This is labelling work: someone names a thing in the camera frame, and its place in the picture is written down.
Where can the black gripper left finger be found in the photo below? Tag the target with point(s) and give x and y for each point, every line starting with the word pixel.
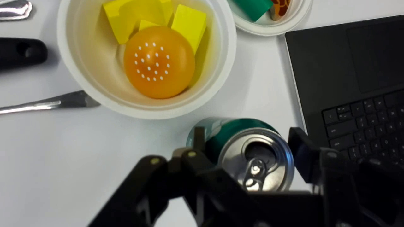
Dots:
pixel 159 189

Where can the yellow block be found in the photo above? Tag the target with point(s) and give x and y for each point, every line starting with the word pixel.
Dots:
pixel 126 16
pixel 189 25

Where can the green sprite can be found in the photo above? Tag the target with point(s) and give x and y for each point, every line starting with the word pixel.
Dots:
pixel 252 146

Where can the black laptop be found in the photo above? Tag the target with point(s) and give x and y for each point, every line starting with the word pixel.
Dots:
pixel 353 92

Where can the silver fork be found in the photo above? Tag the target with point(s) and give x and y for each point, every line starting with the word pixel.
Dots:
pixel 14 9

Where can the orange ball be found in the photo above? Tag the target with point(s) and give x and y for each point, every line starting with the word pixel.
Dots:
pixel 159 63

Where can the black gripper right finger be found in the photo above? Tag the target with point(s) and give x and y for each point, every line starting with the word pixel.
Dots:
pixel 348 184

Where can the brown red toy food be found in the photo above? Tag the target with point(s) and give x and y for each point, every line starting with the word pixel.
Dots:
pixel 280 7

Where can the green arched block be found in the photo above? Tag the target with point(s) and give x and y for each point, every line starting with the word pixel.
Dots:
pixel 252 7

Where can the white bowl with toys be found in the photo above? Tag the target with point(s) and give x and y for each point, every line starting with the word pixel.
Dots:
pixel 273 26

